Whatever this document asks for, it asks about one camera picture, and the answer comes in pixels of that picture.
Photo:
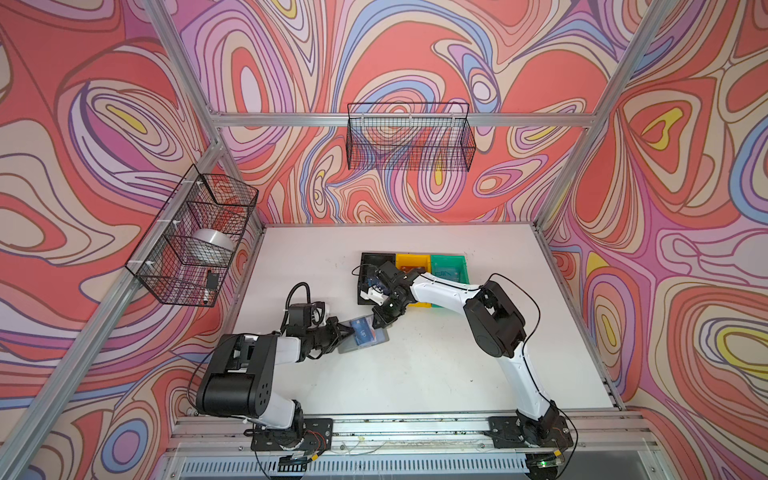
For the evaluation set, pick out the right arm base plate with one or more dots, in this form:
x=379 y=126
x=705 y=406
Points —
x=522 y=432

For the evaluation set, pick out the black wire basket wall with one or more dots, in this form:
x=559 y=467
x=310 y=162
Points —
x=186 y=257
x=410 y=136

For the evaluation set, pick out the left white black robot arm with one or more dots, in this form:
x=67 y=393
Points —
x=238 y=381

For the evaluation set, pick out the black wire basket left wall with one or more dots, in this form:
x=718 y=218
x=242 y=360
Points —
x=186 y=257

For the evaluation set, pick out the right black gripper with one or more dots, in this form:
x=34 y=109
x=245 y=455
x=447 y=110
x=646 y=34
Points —
x=385 y=321

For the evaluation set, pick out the yellow plastic bin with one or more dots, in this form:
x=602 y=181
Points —
x=407 y=262

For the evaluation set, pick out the small black device in basket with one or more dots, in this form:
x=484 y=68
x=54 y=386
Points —
x=212 y=281

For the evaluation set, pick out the blue card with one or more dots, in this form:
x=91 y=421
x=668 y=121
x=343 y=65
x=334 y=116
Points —
x=364 y=332

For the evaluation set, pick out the silver tape roll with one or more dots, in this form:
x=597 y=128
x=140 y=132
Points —
x=211 y=247

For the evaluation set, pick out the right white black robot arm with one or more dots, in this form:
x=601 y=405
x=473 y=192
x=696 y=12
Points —
x=497 y=326

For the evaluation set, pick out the green plastic bin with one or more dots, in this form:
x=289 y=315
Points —
x=450 y=267

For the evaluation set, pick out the black plastic bin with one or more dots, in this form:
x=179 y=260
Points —
x=367 y=274

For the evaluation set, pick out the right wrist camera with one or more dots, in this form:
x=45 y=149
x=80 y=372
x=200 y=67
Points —
x=376 y=296

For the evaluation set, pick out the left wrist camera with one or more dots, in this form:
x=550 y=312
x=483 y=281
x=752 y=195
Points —
x=305 y=315

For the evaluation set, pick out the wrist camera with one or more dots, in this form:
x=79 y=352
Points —
x=376 y=296
x=305 y=315

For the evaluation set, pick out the black wire basket back wall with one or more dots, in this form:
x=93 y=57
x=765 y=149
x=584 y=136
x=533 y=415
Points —
x=410 y=136

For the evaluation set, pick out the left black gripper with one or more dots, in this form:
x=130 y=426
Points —
x=333 y=338

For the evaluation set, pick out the grey card holder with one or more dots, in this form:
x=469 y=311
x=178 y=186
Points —
x=348 y=344

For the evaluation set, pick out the aluminium front rail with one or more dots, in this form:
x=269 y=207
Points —
x=464 y=432

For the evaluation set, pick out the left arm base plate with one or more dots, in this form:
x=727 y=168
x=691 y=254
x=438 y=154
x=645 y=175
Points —
x=307 y=436

